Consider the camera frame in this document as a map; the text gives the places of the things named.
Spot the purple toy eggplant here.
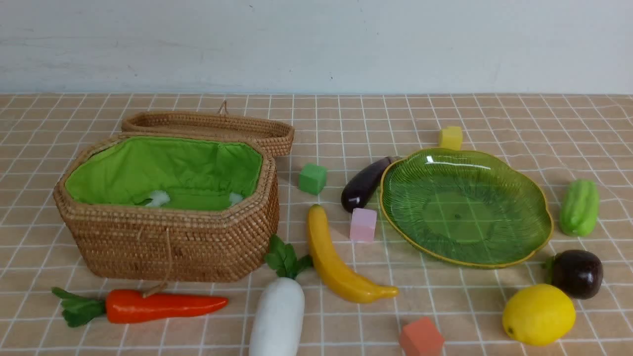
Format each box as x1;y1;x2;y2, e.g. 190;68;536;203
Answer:
341;156;400;214

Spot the yellow toy banana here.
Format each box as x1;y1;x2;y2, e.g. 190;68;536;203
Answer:
307;204;399;304

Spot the white toy radish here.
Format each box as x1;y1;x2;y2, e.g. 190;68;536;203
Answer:
248;234;314;356

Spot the orange toy carrot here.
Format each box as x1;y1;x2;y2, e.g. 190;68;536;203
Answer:
51;287;229;328

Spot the yellow toy lemon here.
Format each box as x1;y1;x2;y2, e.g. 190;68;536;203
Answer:
502;284;576;346

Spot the green toy bitter gourd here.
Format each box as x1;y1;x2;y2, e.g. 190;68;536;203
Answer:
559;179;600;237

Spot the green foam cube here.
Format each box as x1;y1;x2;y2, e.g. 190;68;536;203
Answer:
298;164;327;196

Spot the woven wicker basket lid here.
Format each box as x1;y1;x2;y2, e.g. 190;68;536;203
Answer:
121;100;295;156

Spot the pink foam cube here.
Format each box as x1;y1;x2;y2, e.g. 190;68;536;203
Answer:
350;208;378;243

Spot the woven wicker basket green lining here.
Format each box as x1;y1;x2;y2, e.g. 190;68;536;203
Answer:
53;132;280;283

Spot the yellow foam cube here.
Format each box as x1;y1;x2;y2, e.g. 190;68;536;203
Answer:
439;126;463;151

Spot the green glass leaf plate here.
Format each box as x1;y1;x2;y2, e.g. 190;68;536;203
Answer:
378;148;554;269

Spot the orange foam cube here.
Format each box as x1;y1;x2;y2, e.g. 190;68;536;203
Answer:
399;317;445;356

